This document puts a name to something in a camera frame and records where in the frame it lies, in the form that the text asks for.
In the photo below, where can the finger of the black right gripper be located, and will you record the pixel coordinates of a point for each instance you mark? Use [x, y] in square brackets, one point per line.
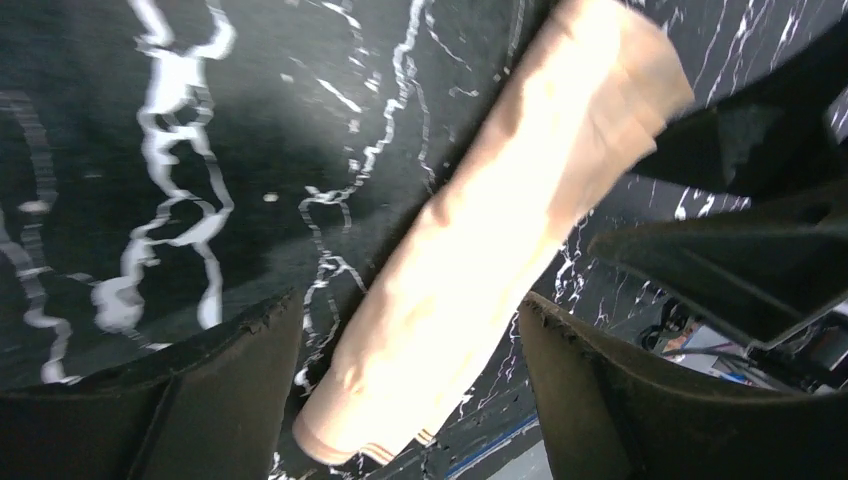
[758, 275]
[766, 140]

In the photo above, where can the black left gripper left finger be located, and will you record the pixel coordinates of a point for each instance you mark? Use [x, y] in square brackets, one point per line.
[209, 407]

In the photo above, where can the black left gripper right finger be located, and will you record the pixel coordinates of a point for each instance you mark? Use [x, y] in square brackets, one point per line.
[610, 410]

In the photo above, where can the beige boxer underwear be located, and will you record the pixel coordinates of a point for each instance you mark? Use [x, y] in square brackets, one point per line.
[593, 91]

